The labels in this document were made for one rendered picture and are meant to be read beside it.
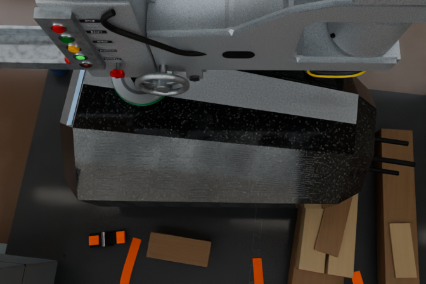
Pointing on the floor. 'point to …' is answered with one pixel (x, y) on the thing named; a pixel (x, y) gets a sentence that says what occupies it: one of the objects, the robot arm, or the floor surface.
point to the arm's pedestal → (25, 269)
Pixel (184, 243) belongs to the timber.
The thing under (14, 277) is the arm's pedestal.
